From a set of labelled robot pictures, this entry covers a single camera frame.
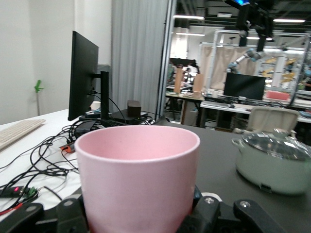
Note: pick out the black computer monitor with stand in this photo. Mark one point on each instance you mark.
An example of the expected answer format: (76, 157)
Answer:
(82, 77)

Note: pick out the green terminal connector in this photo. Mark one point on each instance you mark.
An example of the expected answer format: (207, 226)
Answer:
(30, 191)

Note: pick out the black background monitor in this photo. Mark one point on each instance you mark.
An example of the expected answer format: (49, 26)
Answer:
(244, 86)

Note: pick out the grey background robot arm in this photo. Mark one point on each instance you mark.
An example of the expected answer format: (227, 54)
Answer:
(253, 54)

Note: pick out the white paper cup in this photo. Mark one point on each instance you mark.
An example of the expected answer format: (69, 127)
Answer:
(96, 106)

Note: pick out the white computer keyboard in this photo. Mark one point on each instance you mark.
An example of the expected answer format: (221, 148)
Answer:
(17, 132)

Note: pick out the pink plastic cup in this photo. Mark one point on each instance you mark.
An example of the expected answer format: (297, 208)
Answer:
(136, 189)

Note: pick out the dark brown small box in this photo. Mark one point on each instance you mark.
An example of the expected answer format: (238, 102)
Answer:
(134, 109)

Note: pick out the glass pot lid white knob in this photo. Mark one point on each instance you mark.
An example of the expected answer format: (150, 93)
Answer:
(274, 145)

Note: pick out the grey pleated curtain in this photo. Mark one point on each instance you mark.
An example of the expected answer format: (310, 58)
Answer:
(138, 60)

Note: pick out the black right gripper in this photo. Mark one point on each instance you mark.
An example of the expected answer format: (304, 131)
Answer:
(255, 17)

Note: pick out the pink box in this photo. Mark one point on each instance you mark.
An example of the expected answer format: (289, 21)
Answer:
(278, 95)

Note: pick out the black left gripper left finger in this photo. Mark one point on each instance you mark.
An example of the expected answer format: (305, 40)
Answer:
(70, 216)

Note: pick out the white background desk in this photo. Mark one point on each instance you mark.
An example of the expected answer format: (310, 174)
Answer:
(243, 110)

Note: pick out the pale green cooking pot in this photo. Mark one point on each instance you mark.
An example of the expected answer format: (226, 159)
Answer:
(267, 174)

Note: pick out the beige curtain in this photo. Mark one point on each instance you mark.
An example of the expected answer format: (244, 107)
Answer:
(218, 63)

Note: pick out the black dongle with red light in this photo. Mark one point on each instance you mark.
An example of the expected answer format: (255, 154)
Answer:
(12, 190)

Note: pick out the wooden upright stand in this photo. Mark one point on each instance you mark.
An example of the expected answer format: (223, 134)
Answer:
(199, 85)
(178, 80)

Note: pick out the ceiling strip light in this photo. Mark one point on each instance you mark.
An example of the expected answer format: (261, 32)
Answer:
(289, 21)
(190, 34)
(188, 17)

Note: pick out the green clip on pole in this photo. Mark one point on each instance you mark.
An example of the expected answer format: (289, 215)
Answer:
(38, 86)

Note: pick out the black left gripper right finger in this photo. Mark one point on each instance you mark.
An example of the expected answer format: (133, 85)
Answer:
(206, 216)

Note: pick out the background workbench table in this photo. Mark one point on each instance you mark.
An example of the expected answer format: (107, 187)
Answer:
(184, 96)

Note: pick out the aluminium frame structure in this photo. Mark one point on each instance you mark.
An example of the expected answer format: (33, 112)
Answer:
(214, 41)

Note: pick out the flat black desktop device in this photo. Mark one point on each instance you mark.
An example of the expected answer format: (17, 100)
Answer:
(121, 117)

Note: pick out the white office chair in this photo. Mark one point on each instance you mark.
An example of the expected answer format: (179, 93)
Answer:
(272, 119)

